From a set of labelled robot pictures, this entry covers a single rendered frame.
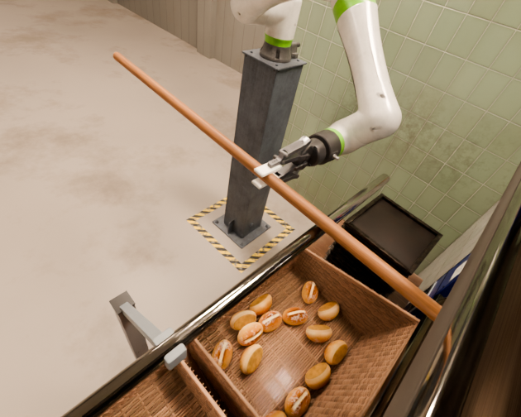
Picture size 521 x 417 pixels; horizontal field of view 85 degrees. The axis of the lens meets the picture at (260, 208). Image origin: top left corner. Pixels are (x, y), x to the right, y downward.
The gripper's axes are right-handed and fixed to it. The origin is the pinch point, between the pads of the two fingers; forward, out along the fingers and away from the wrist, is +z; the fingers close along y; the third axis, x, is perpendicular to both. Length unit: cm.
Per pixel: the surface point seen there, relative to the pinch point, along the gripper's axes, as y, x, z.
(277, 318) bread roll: 55, -19, -2
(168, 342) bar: 1.6, -18.9, 38.4
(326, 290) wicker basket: 56, -24, -27
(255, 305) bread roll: 55, -10, 1
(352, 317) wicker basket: 57, -37, -26
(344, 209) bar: 1.9, -18.6, -9.4
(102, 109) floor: 120, 259, -45
